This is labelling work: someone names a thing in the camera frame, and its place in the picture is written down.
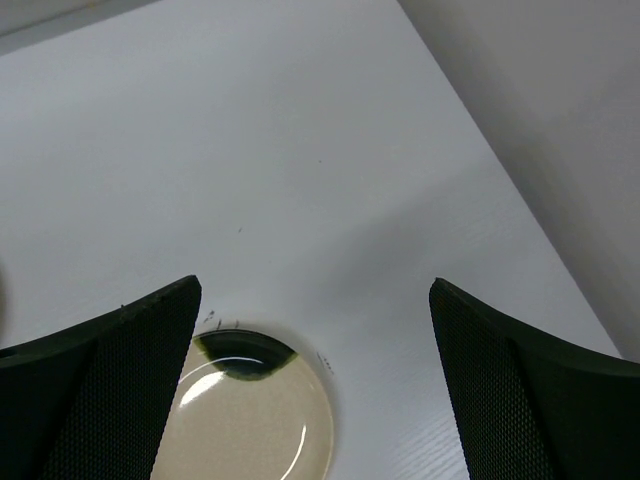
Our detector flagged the cream plate with dark patch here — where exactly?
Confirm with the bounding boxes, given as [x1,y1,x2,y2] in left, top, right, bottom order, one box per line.
[151,329,334,480]

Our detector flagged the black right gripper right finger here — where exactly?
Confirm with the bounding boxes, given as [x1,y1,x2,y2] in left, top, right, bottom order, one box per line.
[429,278,639,479]

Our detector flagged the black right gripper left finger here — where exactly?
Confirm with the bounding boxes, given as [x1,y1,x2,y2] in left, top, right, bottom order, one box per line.
[1,275,202,479]

